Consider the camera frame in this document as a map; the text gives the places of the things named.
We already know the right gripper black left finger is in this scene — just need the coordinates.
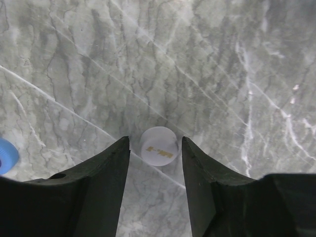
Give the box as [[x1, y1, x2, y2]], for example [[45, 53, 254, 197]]
[[0, 136, 130, 237]]

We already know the blue bottle cap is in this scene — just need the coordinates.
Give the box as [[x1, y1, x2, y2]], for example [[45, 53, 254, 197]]
[[0, 138, 19, 175]]

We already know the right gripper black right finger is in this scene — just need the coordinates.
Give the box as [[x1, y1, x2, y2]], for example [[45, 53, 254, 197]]
[[182, 137, 316, 237]]

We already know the white bottle cap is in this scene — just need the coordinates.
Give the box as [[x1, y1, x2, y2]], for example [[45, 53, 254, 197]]
[[140, 126, 180, 166]]

